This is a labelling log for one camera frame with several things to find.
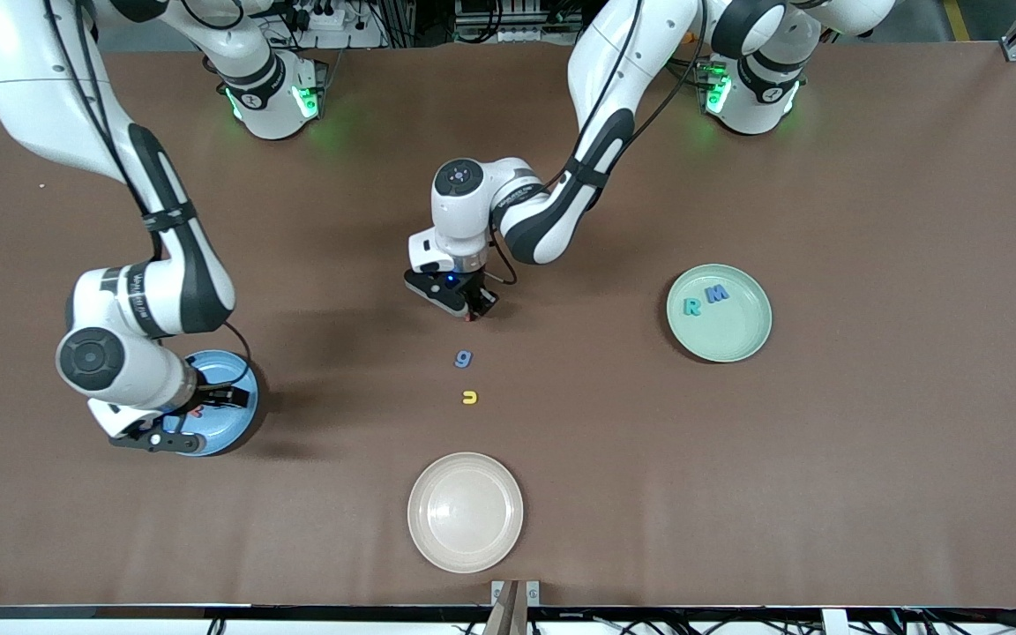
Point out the blue lowercase letter g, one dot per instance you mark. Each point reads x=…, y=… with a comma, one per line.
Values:
x=459, y=357

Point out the blue capital letter M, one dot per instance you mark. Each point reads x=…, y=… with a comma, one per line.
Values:
x=718, y=295

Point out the blue plate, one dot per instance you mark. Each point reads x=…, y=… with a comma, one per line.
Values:
x=239, y=423

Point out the green plate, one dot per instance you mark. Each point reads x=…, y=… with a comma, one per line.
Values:
x=728, y=335

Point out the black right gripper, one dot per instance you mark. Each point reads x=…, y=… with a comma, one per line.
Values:
x=219, y=394

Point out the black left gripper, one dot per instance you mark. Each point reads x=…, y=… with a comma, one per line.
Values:
x=479, y=295

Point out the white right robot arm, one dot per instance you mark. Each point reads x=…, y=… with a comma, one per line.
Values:
x=41, y=97

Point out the teal capital letter R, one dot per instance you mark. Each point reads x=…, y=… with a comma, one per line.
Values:
x=690, y=307

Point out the grey metal clamp bracket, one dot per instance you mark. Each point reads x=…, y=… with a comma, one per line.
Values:
x=515, y=595

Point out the white power strip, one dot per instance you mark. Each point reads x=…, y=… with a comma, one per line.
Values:
x=517, y=31
x=332, y=18

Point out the beige plate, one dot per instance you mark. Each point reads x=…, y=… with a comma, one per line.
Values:
x=466, y=512

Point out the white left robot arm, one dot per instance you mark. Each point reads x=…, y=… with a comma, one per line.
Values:
x=614, y=79

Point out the brown table cover mat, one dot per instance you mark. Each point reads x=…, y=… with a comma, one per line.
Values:
x=737, y=485

